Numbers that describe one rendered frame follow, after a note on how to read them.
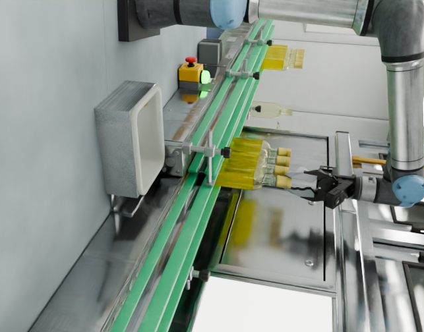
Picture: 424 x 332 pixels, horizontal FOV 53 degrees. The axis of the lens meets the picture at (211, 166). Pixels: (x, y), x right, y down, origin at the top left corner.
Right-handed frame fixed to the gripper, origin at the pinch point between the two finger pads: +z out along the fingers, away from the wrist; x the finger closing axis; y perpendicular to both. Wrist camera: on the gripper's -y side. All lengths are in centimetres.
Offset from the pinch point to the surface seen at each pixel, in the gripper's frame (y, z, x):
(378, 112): 603, -128, -166
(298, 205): 7.4, -3.9, -11.8
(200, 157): -2.9, 26.4, 6.2
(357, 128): 606, -101, -198
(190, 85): 25.0, 36.9, 19.4
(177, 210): -26.3, 26.5, 1.9
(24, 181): -61, 42, 26
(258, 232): -8.4, 7.0, -13.4
